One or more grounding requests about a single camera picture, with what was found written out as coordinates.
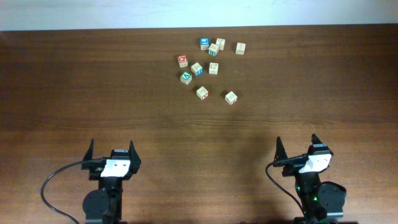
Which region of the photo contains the blue top wooden block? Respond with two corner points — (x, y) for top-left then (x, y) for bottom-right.
(200, 37), (210, 50)

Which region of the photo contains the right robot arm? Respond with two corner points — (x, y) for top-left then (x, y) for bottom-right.
(271, 134), (346, 223)

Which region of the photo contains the red side wooden block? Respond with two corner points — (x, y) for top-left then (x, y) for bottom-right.
(197, 86), (208, 100)

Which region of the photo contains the red top wooden block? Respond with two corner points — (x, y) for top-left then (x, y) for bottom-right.
(177, 55), (188, 68)

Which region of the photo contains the green side wooden block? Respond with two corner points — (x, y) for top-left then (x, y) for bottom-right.
(208, 43), (220, 57)

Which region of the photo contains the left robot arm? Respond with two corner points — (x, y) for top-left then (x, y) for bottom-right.
(81, 141), (141, 224)

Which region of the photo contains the far right wooden block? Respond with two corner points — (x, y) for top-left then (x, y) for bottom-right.
(236, 42), (246, 55)

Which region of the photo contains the plain wooden block top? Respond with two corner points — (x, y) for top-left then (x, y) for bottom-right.
(216, 38), (226, 50)

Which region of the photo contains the red number wooden block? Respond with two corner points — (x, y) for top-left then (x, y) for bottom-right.
(225, 91), (238, 105)

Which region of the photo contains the green top wooden block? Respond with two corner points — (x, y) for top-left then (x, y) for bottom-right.
(180, 72), (192, 85)

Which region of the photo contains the plain animal wooden block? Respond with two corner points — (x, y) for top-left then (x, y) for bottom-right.
(209, 62), (219, 75)

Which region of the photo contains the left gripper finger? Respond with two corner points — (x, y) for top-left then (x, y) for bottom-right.
(129, 141), (141, 165)
(83, 139), (94, 161)

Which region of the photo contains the blue side wooden block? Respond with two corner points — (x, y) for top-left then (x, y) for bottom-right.
(191, 62), (203, 77)

